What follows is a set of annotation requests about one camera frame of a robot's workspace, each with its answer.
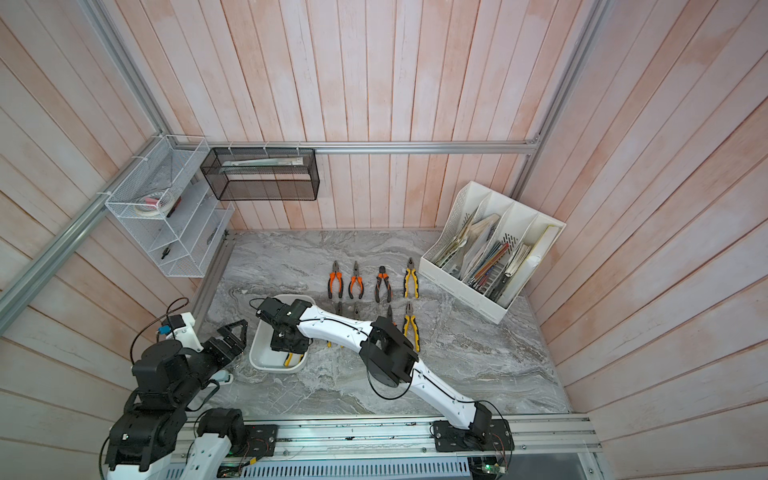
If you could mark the dark orange-tipped pliers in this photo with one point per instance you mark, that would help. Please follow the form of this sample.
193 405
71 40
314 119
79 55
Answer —
382 290

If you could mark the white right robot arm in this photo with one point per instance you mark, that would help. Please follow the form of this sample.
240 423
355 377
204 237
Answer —
391 359

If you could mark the black mesh wall basket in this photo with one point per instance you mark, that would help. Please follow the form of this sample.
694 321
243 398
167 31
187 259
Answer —
262 173

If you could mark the yellow black combination pliers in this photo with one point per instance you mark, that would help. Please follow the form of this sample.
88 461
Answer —
411 281

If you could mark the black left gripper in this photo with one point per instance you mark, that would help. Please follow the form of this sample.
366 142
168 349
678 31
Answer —
214 345

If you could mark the white wire mesh shelf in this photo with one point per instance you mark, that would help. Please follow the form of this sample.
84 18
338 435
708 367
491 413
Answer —
183 243

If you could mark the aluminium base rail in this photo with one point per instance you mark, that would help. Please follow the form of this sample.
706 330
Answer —
384 443

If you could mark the aluminium frame rail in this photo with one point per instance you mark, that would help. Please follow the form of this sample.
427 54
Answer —
387 91

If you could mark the white plastic storage box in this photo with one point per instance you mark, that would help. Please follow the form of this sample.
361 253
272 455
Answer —
261 356

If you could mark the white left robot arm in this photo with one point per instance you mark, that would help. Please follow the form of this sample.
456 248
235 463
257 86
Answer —
170 374

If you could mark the white desktop file organizer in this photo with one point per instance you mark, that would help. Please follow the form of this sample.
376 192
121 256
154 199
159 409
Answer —
490 247

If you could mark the tape roll on shelf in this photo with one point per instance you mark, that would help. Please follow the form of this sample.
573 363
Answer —
155 204

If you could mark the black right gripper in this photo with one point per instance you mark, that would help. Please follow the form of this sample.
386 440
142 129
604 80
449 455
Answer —
276 344

